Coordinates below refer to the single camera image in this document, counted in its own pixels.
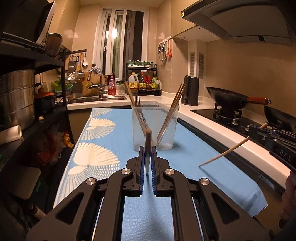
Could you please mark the red lidded black pot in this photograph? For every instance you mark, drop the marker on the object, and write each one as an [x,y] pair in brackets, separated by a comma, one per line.
[44,102]

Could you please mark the metal fork grey handle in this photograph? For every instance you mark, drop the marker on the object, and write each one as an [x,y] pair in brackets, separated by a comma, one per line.
[139,109]

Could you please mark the black storage shelf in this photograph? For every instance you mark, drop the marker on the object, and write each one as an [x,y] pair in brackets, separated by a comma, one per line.
[45,146]

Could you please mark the yellow oil bottle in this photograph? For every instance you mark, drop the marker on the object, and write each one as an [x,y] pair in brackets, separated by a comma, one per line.
[133,82]

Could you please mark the pink dish soap bottle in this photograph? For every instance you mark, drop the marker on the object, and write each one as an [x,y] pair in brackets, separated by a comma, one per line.
[111,84]

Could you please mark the black electric kettle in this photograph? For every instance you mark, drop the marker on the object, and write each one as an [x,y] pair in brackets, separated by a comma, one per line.
[191,93]

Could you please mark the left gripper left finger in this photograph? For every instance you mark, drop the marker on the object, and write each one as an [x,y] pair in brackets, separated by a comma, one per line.
[93,210]

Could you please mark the steel stock pot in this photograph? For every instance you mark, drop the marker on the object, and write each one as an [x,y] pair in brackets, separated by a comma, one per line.
[17,99]

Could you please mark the range hood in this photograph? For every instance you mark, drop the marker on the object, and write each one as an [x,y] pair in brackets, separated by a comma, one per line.
[243,21]

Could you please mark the window frame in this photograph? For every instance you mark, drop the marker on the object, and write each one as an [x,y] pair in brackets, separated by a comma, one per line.
[121,35]

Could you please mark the hanging utensils on hooks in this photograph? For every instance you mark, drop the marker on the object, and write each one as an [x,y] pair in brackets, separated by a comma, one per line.
[165,49]

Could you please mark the steel sink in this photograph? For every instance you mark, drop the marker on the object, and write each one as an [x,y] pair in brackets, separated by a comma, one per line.
[95,98]

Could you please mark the black spice rack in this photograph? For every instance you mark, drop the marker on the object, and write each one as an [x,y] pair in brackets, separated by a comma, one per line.
[149,83]

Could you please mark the black wok red handle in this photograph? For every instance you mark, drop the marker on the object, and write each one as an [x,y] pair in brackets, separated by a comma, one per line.
[233,100]

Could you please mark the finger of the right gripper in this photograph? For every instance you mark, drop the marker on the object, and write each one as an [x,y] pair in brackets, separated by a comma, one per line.
[259,135]
[285,134]

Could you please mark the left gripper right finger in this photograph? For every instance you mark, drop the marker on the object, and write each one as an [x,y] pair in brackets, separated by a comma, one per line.
[200,210]

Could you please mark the white paper roll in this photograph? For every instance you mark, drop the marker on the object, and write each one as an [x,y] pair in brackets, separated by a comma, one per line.
[11,134]

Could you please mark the person's right hand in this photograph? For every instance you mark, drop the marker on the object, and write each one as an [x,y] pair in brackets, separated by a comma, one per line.
[288,198]

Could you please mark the clear plastic utensil holder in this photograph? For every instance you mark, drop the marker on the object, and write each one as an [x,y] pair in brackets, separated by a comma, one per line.
[155,115]

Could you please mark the kitchen faucet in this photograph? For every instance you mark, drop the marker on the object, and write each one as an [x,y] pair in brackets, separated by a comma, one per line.
[96,81]

